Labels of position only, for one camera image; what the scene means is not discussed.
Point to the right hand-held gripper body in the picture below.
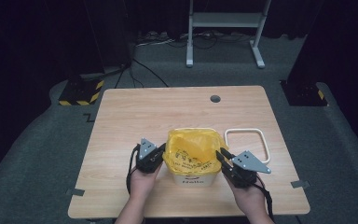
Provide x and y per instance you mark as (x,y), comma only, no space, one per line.
(245,168)

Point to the white metal stand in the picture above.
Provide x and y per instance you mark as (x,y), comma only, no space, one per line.
(223,19)

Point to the person's left hand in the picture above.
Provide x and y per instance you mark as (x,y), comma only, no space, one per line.
(143,186)

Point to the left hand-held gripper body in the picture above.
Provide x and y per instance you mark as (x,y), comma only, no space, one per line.
(149,160)

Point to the grey tape strip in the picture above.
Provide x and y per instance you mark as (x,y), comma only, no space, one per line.
(300,184)
(75,192)

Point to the black yellow striped base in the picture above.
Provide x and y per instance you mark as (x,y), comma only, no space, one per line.
(77,93)
(301,93)

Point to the person's right hand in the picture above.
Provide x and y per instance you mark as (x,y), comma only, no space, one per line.
(250,199)

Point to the yellow plastic bag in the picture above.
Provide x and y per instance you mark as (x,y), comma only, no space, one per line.
(192,149)

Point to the cream plastic bin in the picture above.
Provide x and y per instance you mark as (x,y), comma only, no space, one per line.
(195,181)

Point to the black upright panel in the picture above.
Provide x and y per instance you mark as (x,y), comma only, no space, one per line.
(112,37)

